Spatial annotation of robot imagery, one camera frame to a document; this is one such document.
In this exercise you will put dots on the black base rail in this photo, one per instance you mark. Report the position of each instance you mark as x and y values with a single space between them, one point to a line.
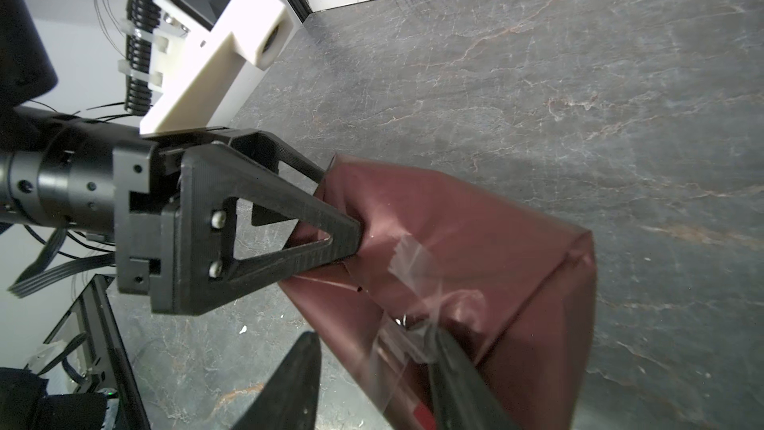
84 364

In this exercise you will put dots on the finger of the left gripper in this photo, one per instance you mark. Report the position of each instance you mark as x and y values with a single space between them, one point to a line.
269 150
241 228

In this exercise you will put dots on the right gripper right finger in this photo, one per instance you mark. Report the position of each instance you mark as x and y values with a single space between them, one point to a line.
461 399

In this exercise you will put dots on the red wrapping paper sheet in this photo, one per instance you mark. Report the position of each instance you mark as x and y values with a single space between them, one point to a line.
519 285

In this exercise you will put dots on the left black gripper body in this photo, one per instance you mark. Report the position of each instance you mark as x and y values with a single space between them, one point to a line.
146 173

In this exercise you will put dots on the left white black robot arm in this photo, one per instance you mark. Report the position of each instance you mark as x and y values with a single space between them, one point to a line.
56 169

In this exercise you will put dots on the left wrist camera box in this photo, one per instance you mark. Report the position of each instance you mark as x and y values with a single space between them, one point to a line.
193 71

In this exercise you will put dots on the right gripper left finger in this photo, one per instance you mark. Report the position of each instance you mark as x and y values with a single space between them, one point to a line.
289 400

